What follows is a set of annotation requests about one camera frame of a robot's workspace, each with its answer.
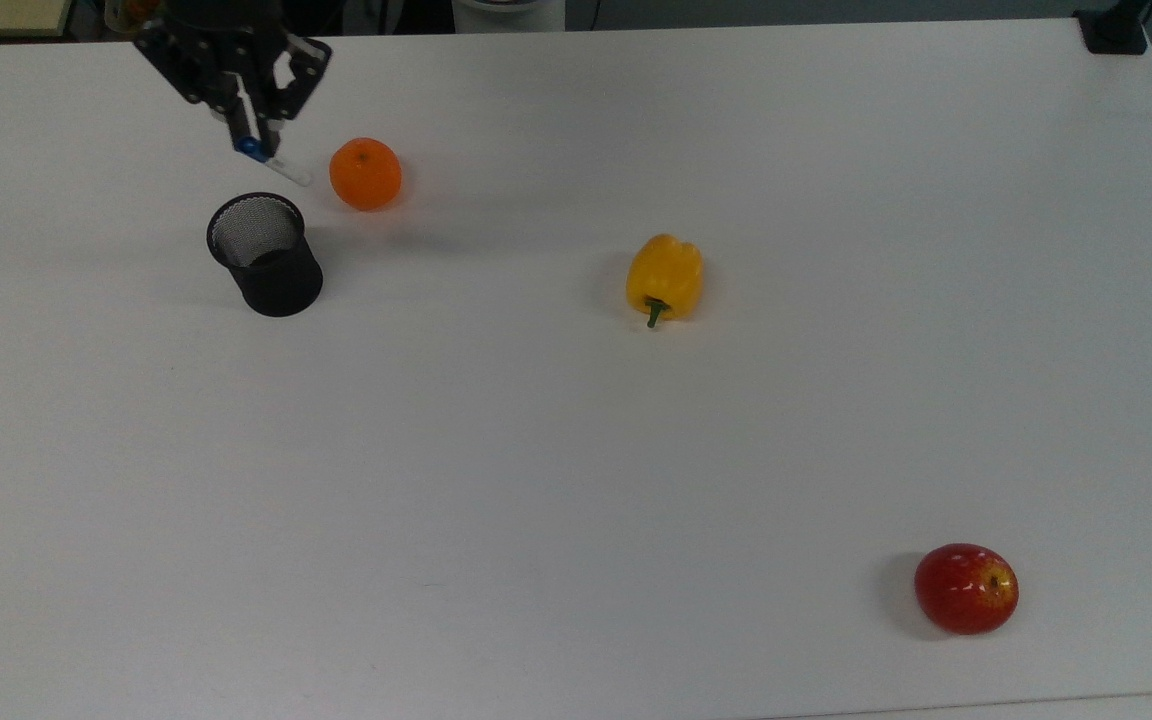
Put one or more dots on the yellow bell pepper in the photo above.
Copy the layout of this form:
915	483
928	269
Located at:
666	278

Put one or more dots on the black mesh pen cup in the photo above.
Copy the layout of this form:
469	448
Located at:
271	270

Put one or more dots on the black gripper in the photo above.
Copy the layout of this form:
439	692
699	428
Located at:
226	35

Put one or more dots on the black clamp block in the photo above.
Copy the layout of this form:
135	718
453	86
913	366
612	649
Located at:
1114	28

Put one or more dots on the red apple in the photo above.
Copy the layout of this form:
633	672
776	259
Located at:
966	590

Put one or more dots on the orange fruit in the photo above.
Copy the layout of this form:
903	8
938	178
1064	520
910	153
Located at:
366	175

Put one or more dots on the blue capped white marker pen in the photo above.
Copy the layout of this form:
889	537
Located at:
286	168

